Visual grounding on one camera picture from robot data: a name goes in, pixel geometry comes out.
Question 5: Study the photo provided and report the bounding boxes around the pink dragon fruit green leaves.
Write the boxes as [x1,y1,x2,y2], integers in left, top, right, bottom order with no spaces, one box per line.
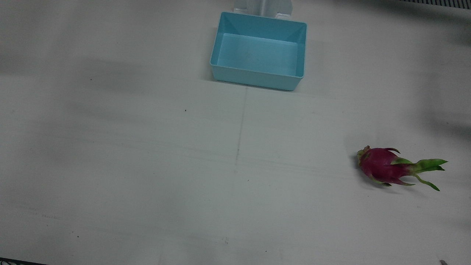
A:
[356,145,449,191]

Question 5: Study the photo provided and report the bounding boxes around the light blue plastic bin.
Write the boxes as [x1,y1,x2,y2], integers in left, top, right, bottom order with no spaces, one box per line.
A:
[210,11,307,91]

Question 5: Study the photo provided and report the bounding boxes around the dark ventilation grille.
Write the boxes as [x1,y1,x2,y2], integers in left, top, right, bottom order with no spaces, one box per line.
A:
[399,0,471,8]

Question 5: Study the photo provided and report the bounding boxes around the white mount base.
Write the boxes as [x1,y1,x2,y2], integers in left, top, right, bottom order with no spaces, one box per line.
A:
[234,0,294,19]

